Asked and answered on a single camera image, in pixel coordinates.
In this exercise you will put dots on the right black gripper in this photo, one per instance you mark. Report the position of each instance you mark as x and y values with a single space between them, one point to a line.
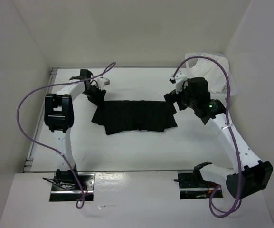
173 97

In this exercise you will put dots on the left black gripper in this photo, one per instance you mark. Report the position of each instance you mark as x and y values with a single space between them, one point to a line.
98 99

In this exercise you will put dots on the black skirt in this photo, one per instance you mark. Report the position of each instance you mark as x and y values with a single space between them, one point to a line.
126 115

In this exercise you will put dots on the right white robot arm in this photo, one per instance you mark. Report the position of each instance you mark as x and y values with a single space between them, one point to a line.
249 173

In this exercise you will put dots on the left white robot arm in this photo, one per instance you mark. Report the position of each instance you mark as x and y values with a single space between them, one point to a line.
59 118

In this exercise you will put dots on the white skirt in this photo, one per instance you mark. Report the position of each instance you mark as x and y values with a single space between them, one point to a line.
211 72

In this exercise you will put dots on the white plastic basket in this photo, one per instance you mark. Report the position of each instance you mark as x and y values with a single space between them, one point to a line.
229 87

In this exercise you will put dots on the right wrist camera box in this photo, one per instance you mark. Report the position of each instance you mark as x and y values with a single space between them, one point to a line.
179 80

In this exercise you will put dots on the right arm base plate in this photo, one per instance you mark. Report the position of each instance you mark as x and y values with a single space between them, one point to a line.
191 188

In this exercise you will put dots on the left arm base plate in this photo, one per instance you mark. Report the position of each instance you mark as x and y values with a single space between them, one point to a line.
67 192

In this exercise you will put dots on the aluminium table edge rail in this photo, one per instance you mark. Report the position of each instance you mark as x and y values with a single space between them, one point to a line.
29 158

